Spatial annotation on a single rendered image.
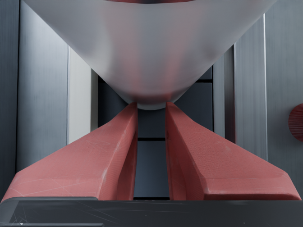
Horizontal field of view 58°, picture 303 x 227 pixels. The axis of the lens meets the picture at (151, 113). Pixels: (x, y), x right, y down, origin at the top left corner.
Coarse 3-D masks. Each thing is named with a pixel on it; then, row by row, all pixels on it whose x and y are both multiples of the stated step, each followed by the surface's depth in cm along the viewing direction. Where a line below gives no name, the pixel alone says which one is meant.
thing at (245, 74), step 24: (264, 24) 10; (240, 48) 10; (264, 48) 10; (240, 72) 10; (264, 72) 10; (240, 96) 10; (264, 96) 10; (240, 120) 10; (264, 120) 10; (240, 144) 10; (264, 144) 10
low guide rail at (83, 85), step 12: (72, 60) 14; (72, 72) 14; (84, 72) 14; (72, 84) 14; (84, 84) 14; (96, 84) 16; (72, 96) 14; (84, 96) 14; (96, 96) 16; (72, 108) 14; (84, 108) 14; (96, 108) 16; (72, 120) 14; (84, 120) 14; (96, 120) 16; (72, 132) 14; (84, 132) 14
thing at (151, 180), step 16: (208, 80) 18; (112, 96) 18; (192, 96) 18; (208, 96) 18; (112, 112) 18; (144, 112) 18; (160, 112) 18; (192, 112) 18; (208, 112) 18; (144, 128) 18; (160, 128) 18; (208, 128) 18; (144, 144) 18; (160, 144) 18; (144, 160) 18; (160, 160) 18; (144, 176) 18; (160, 176) 18; (144, 192) 18; (160, 192) 18
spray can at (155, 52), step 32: (32, 0) 3; (64, 0) 3; (96, 0) 2; (128, 0) 2; (160, 0) 2; (192, 0) 2; (224, 0) 2; (256, 0) 3; (64, 32) 4; (96, 32) 3; (128, 32) 3; (160, 32) 3; (192, 32) 3; (224, 32) 4; (96, 64) 6; (128, 64) 5; (160, 64) 5; (192, 64) 5; (128, 96) 11; (160, 96) 10
